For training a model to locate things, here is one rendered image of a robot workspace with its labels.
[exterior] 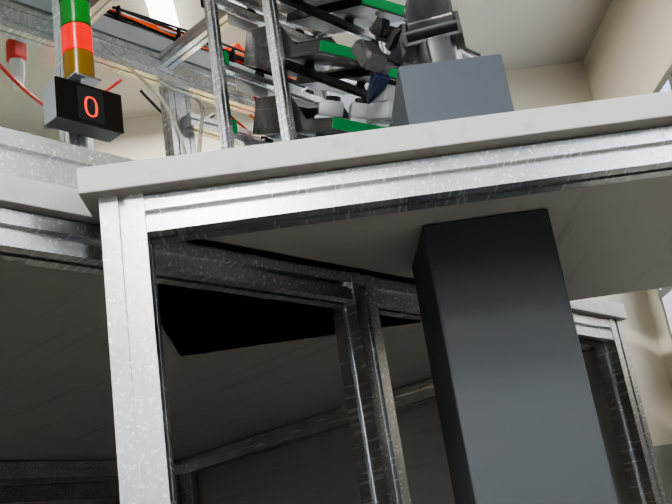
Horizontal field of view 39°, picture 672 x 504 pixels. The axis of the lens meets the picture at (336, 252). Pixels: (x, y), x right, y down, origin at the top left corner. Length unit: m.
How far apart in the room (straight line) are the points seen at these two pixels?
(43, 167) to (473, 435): 0.58
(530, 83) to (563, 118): 5.09
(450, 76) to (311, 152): 0.37
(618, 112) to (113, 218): 0.53
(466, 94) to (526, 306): 0.30
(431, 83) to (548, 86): 4.85
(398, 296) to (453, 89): 0.31
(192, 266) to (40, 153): 0.22
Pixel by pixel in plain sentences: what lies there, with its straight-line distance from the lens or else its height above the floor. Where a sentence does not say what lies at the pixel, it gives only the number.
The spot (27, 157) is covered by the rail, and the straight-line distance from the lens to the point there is 1.14.
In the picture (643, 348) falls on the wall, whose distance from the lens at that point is 5.64.
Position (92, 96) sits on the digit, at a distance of 1.61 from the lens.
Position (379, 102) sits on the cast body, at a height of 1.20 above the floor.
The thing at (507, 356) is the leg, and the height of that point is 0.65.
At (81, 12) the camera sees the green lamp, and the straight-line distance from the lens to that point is 1.69.
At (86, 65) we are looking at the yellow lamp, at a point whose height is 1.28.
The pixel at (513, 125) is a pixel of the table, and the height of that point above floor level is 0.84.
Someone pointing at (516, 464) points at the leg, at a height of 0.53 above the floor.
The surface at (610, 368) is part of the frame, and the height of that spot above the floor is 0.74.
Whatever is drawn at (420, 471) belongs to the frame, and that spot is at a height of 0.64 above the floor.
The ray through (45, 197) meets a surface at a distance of 1.03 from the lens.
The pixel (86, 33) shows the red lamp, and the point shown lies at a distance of 1.67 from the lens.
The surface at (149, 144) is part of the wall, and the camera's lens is 5.89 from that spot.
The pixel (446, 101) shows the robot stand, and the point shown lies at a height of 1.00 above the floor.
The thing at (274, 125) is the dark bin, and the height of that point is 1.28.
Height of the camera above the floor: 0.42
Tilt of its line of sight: 19 degrees up
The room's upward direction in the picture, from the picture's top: 9 degrees counter-clockwise
